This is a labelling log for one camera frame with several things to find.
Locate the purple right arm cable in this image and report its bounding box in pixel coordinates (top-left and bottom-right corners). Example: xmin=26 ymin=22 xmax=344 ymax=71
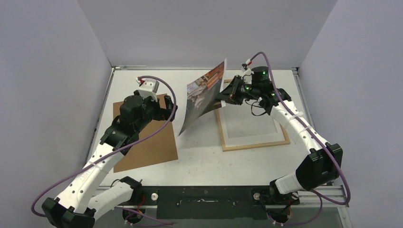
xmin=247 ymin=51 xmax=351 ymax=227

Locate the white mat board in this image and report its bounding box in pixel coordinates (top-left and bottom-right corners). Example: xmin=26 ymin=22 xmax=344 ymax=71
xmin=218 ymin=82 xmax=287 ymax=148

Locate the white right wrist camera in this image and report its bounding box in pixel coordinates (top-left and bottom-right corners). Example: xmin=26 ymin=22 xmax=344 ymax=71
xmin=241 ymin=59 xmax=253 ymax=76

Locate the aluminium front rail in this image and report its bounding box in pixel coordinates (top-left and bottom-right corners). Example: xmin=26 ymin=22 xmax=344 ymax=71
xmin=94 ymin=185 xmax=349 ymax=209

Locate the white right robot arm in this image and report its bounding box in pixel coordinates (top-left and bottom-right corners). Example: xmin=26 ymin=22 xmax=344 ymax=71
xmin=216 ymin=66 xmax=343 ymax=204

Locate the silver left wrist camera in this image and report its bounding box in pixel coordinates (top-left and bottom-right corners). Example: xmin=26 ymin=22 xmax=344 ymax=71
xmin=136 ymin=79 xmax=159 ymax=102

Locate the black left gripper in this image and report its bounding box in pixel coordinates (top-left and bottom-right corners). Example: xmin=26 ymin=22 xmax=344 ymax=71
xmin=135 ymin=94 xmax=177 ymax=132

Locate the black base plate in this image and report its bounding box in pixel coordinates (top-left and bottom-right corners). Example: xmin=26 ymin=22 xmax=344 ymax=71
xmin=122 ymin=186 xmax=300 ymax=220

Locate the brown cardboard backing board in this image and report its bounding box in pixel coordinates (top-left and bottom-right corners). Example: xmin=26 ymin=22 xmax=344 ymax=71
xmin=113 ymin=94 xmax=178 ymax=173

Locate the colourful photo print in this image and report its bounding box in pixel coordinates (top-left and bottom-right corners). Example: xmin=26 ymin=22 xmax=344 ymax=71
xmin=179 ymin=59 xmax=227 ymax=135

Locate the clear acrylic sheet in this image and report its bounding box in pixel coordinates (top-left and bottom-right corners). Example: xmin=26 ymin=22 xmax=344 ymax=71
xmin=222 ymin=104 xmax=278 ymax=138

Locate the wooden picture frame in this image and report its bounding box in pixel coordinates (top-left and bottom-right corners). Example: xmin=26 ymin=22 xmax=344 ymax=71
xmin=214 ymin=79 xmax=291 ymax=152

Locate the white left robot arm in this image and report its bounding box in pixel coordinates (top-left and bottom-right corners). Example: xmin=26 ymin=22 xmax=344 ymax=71
xmin=41 ymin=89 xmax=178 ymax=228

